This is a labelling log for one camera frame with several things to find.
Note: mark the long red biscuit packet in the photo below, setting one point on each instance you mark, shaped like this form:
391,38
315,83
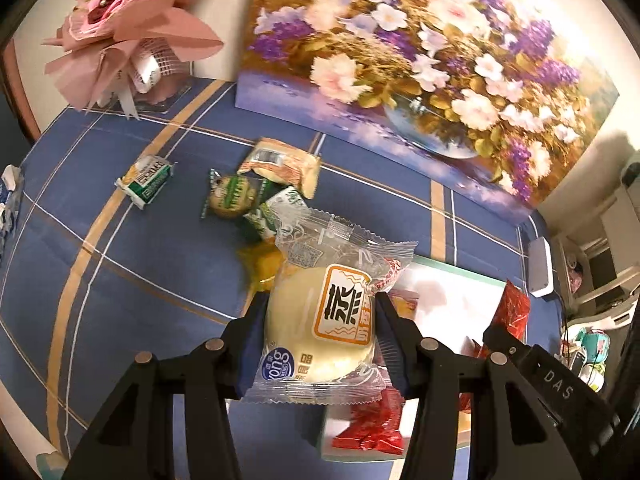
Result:
513,311

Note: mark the red crinkled candy packet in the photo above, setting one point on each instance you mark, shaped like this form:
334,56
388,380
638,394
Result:
375,426

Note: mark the white bun clear packet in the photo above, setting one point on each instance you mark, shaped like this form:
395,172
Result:
319,332

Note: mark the yellow cake clear packet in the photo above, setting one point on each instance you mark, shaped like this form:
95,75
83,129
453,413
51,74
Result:
263,261

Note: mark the small green white candy packet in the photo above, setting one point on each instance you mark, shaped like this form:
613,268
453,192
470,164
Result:
144,179

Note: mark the small green cookie packet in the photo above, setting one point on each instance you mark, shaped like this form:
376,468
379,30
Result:
231,195

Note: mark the green white biscuit packet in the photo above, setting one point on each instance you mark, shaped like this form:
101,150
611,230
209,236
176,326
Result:
264,218

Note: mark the beige cracker packet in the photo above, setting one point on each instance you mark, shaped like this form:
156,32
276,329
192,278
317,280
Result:
284,164

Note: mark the dark red snack box packet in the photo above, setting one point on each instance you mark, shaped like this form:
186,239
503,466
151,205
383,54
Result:
474,350

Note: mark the pink bread packet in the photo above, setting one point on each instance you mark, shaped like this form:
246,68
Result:
405,302

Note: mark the colourful clutter pile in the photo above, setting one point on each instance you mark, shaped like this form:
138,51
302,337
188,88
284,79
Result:
573,356

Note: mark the teal round pouch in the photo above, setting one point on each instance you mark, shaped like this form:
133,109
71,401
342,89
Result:
596,344

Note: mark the white shelf rack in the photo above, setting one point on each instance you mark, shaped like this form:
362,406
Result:
597,257

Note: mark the white rectangular device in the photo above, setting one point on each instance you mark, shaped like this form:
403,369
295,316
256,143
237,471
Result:
539,268

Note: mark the white teal-edged tray box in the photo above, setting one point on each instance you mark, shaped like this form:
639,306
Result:
454,304

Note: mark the blue plaid tablecloth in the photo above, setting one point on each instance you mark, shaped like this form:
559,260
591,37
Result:
88,280

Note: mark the crumpled blue white wrapper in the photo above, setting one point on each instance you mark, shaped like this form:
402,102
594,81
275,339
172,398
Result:
12,184

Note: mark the floral oil painting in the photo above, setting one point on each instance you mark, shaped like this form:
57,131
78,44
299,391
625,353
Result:
488,97

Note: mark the pink flower bouquet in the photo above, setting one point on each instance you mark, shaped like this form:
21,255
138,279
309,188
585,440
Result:
132,52

